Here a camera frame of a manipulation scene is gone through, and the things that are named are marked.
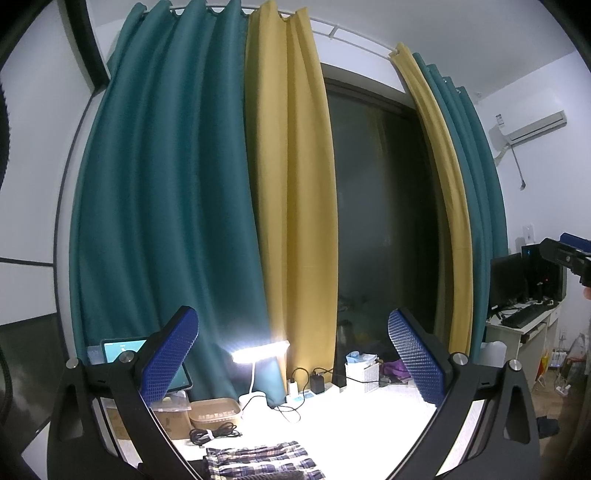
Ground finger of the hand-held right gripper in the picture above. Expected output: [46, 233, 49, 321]
[560, 233, 591, 254]
[539, 237, 591, 273]

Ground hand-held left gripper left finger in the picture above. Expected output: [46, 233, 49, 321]
[46, 305, 199, 480]

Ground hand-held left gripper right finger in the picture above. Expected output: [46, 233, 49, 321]
[388, 308, 541, 480]

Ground blue yellow plaid pants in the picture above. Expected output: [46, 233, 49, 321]
[203, 440, 326, 480]

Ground black computer tower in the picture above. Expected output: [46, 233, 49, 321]
[522, 242, 568, 302]

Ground tablet with teal screen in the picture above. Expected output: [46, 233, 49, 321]
[99, 338, 192, 393]

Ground black computer monitor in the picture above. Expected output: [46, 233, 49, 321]
[489, 253, 529, 317]

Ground white slotted plastic basket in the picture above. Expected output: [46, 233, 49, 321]
[345, 362, 380, 393]

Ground brown cardboard box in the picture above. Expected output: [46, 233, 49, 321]
[104, 397, 192, 441]

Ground black keyboard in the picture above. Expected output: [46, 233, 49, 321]
[501, 305, 550, 329]

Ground brown lidded food container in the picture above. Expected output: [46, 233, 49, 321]
[188, 397, 243, 429]

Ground white storage bin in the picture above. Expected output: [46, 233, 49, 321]
[480, 340, 509, 367]

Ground narrow teal curtain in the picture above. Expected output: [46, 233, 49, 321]
[412, 52, 509, 352]

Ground white computer desk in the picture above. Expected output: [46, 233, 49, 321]
[485, 302, 561, 384]

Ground white textured table cloth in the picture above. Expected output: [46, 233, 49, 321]
[115, 388, 439, 480]

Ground white desk lamp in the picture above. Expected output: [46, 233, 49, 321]
[231, 340, 291, 416]

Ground white power strip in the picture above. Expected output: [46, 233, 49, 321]
[281, 387, 347, 407]

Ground narrow yellow curtain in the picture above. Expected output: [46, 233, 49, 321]
[390, 42, 474, 358]

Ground dark window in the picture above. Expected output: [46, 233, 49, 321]
[323, 76, 451, 370]

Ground wide teal curtain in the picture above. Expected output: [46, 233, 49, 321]
[68, 0, 284, 407]

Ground wide yellow curtain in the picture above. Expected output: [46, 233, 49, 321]
[244, 0, 340, 384]

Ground white curtain rod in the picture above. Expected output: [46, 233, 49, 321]
[277, 11, 402, 60]

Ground black brick-charger cable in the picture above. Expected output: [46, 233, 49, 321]
[314, 368, 370, 385]

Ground bundled black cable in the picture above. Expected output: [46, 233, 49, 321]
[189, 425, 243, 448]

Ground white air conditioner hose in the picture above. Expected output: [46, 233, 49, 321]
[494, 143, 527, 191]

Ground white wall air conditioner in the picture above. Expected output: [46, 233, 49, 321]
[488, 111, 567, 151]

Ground black lamp power cable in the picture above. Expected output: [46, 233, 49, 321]
[240, 394, 305, 423]

